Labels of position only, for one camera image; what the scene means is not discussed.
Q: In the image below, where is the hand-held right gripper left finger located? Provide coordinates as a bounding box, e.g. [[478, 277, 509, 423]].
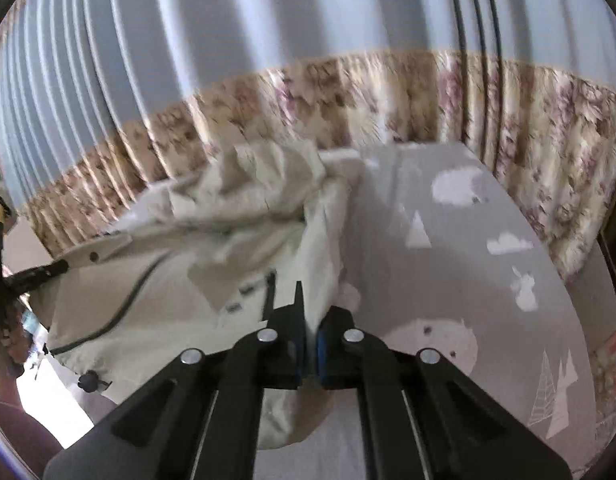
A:
[[42, 280, 309, 480]]

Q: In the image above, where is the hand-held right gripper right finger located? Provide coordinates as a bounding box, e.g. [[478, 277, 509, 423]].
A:
[[315, 305, 574, 480]]

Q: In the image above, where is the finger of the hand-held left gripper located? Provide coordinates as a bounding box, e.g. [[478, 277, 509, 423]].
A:
[[2, 259, 69, 293]]

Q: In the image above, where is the beige jacket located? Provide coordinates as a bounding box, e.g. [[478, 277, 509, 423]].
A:
[[30, 140, 366, 451]]

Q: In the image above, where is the grey printed bed sheet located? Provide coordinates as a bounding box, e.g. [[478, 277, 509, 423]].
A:
[[102, 142, 604, 480]]

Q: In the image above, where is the orange patterned cloth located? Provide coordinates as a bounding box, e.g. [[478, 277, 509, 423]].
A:
[[590, 327, 616, 441]]

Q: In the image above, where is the blue floral curtain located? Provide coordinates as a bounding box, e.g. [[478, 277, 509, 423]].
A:
[[0, 0, 616, 286]]

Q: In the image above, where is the black cable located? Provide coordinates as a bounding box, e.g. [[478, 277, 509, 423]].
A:
[[479, 0, 505, 173]]

